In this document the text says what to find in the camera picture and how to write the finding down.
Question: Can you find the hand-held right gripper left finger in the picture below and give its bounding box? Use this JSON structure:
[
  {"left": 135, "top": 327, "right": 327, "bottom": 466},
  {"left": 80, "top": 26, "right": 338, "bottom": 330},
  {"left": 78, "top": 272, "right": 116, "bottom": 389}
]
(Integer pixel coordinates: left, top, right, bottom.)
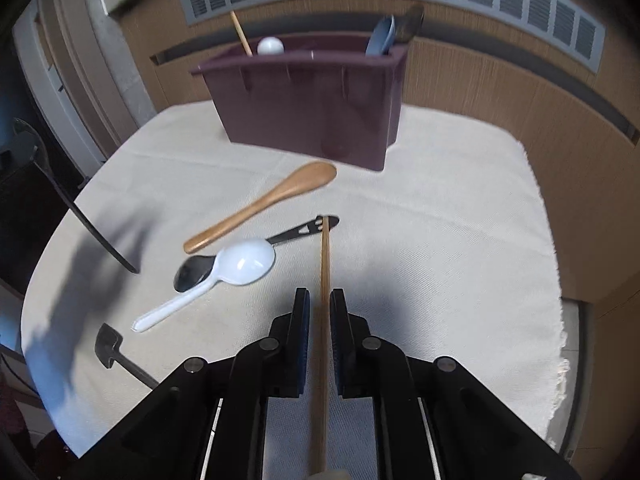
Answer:
[{"left": 75, "top": 287, "right": 312, "bottom": 480}]

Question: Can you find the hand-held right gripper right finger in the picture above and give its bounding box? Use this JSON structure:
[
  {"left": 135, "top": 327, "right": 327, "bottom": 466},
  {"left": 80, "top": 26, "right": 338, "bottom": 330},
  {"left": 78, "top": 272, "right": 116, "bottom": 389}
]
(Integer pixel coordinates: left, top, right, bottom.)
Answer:
[{"left": 330, "top": 287, "right": 583, "bottom": 480}]

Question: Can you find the wooden chopstick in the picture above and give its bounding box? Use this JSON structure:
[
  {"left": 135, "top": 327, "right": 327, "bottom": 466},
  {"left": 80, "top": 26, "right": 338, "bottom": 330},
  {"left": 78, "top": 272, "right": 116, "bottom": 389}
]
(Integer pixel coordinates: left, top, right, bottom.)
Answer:
[
  {"left": 310, "top": 215, "right": 333, "bottom": 476},
  {"left": 230, "top": 10, "right": 253, "bottom": 57}
]

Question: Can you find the maroon plastic utensil bin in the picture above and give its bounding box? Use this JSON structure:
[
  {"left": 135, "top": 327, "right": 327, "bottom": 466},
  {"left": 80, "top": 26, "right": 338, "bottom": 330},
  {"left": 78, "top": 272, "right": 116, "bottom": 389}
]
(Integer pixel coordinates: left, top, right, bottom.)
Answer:
[{"left": 191, "top": 31, "right": 408, "bottom": 172}]

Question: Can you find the blue-grey rice paddle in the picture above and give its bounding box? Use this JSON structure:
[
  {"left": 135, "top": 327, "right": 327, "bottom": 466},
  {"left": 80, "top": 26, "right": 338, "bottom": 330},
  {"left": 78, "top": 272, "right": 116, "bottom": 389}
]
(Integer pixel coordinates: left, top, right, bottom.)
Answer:
[{"left": 365, "top": 15, "right": 397, "bottom": 57}]

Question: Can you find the black slotted spoon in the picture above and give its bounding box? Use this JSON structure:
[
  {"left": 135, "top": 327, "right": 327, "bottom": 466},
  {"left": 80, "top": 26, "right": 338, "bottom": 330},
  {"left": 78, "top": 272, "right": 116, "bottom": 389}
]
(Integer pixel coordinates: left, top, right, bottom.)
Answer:
[{"left": 12, "top": 117, "right": 141, "bottom": 275}]

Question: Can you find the white plastic spoon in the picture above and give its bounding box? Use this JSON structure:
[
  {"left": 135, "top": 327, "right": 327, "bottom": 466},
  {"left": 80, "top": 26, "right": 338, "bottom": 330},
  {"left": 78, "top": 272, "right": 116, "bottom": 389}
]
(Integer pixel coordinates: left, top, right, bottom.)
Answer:
[{"left": 131, "top": 239, "right": 276, "bottom": 334}]

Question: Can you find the cream woven tablecloth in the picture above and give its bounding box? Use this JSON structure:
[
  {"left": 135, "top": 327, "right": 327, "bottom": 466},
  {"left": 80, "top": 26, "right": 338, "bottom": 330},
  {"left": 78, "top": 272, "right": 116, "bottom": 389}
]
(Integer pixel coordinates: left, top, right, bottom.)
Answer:
[{"left": 20, "top": 92, "right": 571, "bottom": 480}]

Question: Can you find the metal spoon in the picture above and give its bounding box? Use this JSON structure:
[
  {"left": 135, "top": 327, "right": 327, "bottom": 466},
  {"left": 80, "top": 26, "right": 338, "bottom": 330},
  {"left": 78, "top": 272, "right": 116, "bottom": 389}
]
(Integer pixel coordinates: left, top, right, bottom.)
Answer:
[{"left": 173, "top": 214, "right": 341, "bottom": 293}]

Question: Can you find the wooden spoon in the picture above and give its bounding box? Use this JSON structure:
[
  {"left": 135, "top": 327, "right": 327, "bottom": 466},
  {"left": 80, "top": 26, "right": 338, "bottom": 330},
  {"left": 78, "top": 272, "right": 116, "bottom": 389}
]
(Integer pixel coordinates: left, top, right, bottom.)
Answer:
[{"left": 183, "top": 161, "right": 337, "bottom": 255}]

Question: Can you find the small black spatula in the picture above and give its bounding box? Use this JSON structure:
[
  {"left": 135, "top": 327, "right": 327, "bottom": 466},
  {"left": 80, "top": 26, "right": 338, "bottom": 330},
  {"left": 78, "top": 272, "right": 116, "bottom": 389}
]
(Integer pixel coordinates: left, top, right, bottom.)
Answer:
[{"left": 94, "top": 322, "right": 161, "bottom": 391}]

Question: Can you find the white cabinet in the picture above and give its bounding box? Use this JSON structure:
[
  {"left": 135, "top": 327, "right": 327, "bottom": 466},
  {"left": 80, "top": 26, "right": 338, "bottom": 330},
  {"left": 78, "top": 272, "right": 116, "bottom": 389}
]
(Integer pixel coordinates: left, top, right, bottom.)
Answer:
[{"left": 12, "top": 0, "right": 116, "bottom": 181}]

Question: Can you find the long grey vent grille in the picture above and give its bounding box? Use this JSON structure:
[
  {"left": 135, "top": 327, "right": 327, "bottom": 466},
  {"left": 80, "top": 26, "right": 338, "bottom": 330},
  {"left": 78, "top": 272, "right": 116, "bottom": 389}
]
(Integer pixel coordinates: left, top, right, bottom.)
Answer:
[{"left": 179, "top": 0, "right": 607, "bottom": 75}]

